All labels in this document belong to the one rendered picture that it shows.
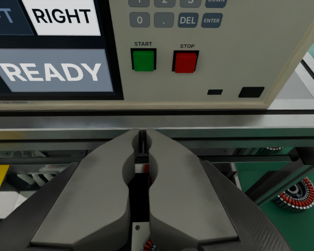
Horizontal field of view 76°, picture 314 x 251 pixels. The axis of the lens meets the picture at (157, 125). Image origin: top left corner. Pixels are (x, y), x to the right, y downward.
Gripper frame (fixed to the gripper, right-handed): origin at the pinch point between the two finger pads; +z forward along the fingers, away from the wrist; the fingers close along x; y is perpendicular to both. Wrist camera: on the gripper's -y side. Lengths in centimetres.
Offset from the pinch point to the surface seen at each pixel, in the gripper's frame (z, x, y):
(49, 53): 7.4, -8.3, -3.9
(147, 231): 18.3, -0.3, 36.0
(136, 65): 7.3, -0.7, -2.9
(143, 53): 6.9, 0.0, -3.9
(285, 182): 12.2, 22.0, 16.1
